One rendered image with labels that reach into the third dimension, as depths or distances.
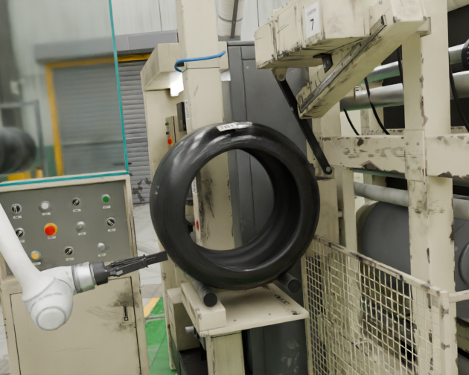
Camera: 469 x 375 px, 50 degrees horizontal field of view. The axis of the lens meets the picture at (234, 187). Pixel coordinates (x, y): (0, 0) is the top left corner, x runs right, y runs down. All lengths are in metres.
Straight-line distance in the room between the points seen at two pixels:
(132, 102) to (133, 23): 1.61
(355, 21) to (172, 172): 0.68
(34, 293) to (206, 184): 0.76
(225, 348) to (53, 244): 0.82
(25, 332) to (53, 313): 0.81
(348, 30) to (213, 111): 0.69
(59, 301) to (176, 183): 0.47
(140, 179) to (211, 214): 9.08
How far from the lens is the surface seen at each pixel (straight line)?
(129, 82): 11.00
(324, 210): 2.01
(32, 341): 2.28
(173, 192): 1.54
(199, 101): 1.91
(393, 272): 1.48
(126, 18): 11.22
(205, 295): 1.61
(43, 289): 1.50
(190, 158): 1.55
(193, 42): 1.93
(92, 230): 2.20
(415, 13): 1.43
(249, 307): 1.80
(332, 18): 1.42
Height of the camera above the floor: 1.42
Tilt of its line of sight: 7 degrees down
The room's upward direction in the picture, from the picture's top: 5 degrees counter-clockwise
